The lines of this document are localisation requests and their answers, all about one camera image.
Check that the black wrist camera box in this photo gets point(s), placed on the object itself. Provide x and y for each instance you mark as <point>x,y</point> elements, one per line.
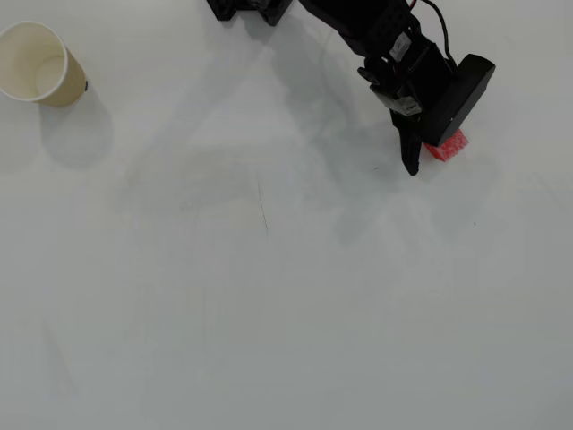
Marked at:
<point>465,98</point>

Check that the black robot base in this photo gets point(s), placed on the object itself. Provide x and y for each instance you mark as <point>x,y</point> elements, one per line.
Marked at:
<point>273,11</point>

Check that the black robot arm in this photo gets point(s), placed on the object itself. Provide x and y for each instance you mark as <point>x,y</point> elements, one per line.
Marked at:
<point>358,22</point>

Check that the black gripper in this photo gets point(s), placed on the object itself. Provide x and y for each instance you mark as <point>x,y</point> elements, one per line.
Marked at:
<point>408,144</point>

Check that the red foam cube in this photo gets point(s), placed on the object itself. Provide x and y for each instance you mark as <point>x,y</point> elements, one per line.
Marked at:
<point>450,148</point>

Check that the beige paper cup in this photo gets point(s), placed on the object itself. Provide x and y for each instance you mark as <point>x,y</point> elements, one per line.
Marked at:
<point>27,58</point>

